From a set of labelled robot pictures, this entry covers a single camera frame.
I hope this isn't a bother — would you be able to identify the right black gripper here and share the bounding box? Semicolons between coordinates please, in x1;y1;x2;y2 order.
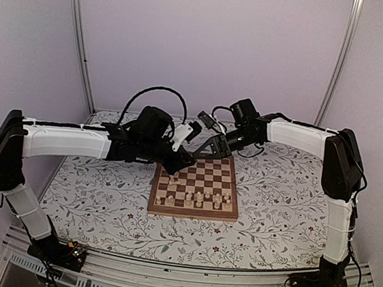
192;122;258;166

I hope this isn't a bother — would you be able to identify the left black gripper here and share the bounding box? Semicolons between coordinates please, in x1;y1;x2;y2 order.
136;134;199;179

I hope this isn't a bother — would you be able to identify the light wooden king piece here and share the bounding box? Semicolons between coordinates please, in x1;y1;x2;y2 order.
184;192;194;208

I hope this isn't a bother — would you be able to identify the wooden chess board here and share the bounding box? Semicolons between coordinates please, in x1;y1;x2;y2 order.
147;157;239;222

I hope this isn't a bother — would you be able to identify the light wooden queen piece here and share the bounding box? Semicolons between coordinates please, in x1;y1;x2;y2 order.
195;192;204;208

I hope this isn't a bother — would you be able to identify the light wooden knight piece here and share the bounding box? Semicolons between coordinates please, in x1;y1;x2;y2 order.
167;196;174;207

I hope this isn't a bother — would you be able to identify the light wooden pawn piece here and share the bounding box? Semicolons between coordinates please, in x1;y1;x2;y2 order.
155;196;162;205

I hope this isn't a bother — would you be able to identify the light wooden bishop piece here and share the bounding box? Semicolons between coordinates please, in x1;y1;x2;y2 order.
213;194;221;209

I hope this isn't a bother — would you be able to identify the light wooden rook piece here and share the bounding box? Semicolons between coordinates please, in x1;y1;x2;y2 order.
224;200;232;211

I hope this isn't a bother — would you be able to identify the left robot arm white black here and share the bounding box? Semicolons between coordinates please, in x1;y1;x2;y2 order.
0;106;202;262

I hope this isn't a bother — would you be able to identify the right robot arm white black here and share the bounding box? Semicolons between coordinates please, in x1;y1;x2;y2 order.
193;99;367;267

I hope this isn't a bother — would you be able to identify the floral patterned table mat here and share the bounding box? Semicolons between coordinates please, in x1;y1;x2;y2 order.
41;143;328;270

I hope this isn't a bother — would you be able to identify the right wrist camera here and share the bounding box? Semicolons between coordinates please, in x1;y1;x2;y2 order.
197;110;227;135

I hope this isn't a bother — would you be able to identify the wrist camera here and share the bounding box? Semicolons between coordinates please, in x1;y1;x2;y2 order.
171;121;202;152
197;110;227;135

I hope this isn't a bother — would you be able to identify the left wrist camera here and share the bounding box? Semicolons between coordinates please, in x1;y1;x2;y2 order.
171;121;202;152

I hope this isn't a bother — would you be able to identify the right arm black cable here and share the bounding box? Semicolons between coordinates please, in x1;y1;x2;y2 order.
211;104;232;121

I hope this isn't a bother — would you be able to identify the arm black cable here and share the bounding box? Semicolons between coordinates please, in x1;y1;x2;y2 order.
211;104;232;121
117;81;191;133

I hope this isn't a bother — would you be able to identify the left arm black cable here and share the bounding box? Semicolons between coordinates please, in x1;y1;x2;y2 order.
117;81;191;133

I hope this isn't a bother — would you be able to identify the aluminium front rail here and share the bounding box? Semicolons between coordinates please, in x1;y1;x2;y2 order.
0;225;375;287

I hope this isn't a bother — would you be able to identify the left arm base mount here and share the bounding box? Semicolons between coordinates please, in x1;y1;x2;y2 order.
27;229;87;272

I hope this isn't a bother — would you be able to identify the right aluminium frame post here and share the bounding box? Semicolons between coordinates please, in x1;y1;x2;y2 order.
313;0;364;127

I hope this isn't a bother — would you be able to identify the aluminium frame post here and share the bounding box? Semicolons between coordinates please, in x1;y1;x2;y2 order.
71;0;96;115
313;0;364;127

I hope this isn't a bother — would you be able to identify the left aluminium frame post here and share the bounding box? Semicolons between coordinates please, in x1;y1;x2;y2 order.
71;0;96;115

